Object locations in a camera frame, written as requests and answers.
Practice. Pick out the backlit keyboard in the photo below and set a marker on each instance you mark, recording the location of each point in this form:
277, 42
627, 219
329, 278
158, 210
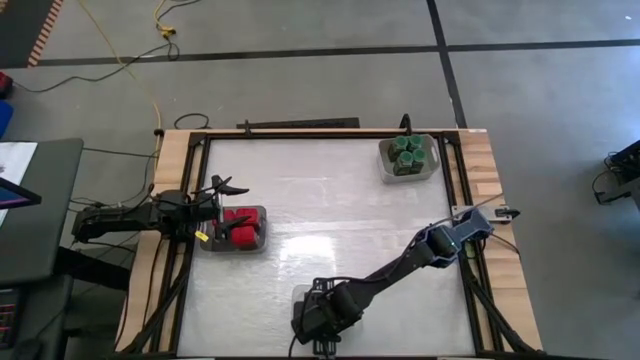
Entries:
7, 320

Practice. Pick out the small black knob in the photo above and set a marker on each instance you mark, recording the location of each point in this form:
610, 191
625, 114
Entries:
159, 132

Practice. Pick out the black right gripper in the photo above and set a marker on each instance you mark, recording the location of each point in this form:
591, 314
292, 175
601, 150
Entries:
317, 315

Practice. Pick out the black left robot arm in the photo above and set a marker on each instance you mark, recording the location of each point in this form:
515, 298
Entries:
125, 217

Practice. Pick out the clear plastic bin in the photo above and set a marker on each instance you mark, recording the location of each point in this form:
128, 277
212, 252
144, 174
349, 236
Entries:
298, 295

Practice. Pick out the tablet screen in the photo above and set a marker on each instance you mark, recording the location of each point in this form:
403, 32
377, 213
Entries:
12, 197

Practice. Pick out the green lid spice jar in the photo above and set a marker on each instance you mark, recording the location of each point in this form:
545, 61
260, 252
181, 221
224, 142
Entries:
400, 145
405, 161
415, 142
419, 156

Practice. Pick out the white table cover sheet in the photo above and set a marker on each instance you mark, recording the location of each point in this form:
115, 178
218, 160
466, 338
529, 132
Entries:
260, 290

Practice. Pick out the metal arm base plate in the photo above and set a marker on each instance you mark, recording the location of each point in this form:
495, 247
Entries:
505, 213

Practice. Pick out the black metal table frame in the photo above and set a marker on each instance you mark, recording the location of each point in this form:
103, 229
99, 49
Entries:
325, 135

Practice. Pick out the black clamp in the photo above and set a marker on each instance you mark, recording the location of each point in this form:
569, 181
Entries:
405, 124

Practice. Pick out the grey desk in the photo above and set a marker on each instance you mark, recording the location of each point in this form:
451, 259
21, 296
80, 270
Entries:
50, 200

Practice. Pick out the red object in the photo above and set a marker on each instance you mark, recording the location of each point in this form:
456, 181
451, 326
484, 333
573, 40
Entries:
4, 84

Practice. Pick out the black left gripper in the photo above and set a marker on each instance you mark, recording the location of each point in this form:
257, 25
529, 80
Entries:
207, 211

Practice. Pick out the white paper sheet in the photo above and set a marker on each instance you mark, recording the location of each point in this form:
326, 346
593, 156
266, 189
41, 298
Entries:
15, 160

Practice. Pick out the black flat bar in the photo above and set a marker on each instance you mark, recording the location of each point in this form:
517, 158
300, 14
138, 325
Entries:
300, 123

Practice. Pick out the red block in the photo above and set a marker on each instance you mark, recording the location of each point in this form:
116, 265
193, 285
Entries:
251, 216
245, 237
231, 215

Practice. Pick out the dark mat with orange edge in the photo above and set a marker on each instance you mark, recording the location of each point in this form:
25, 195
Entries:
25, 25

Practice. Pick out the blue object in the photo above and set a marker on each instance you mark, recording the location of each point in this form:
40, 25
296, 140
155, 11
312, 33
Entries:
5, 117

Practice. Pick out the smoky grey plastic bin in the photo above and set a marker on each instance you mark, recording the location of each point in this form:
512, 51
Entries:
225, 246

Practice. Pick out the yellow tag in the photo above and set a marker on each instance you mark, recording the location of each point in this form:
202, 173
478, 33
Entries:
202, 236

